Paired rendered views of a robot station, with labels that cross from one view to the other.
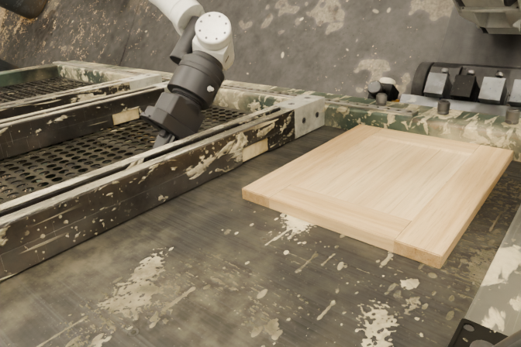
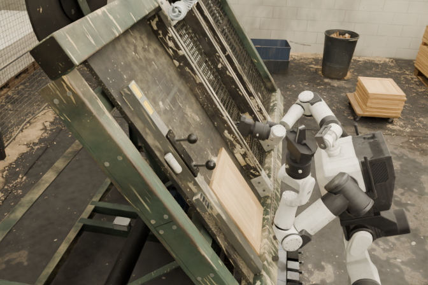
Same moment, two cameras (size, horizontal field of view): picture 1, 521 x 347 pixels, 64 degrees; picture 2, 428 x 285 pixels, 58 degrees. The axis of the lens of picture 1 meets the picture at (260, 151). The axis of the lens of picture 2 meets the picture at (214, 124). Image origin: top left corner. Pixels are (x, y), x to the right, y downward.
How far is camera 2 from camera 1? 1.24 m
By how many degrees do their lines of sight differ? 26
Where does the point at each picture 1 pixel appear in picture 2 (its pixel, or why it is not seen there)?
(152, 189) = (217, 119)
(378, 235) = (214, 176)
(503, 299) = (204, 184)
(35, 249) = (196, 90)
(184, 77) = (258, 125)
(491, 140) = (262, 247)
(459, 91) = (290, 254)
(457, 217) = (224, 203)
